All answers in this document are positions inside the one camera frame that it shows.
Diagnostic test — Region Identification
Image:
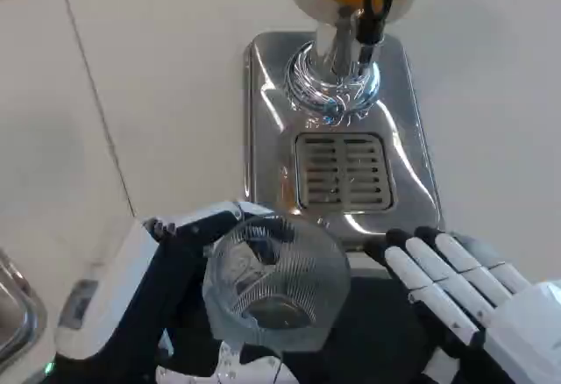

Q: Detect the steel tray with rounded corner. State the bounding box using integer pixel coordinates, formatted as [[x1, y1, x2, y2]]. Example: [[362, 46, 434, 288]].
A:
[[0, 247, 49, 361]]

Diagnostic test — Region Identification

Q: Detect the steel drip tray base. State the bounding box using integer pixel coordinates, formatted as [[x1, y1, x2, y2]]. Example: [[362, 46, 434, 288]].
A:
[[243, 31, 444, 254]]

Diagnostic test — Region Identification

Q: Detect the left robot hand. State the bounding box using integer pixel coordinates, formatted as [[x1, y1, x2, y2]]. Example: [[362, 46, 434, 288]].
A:
[[52, 200, 300, 384]]

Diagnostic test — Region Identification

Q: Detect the clear ribbed glass cup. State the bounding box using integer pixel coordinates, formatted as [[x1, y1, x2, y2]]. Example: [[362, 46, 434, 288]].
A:
[[202, 215, 352, 352]]

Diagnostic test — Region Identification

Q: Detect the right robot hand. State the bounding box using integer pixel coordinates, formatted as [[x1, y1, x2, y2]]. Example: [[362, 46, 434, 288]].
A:
[[363, 225, 561, 384]]

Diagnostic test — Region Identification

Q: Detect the black tap handle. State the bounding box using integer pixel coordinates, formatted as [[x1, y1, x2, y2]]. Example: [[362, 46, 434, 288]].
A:
[[355, 0, 396, 46]]

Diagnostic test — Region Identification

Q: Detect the steel drip grid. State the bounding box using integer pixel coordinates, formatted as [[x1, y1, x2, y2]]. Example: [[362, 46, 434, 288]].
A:
[[294, 132, 395, 212]]

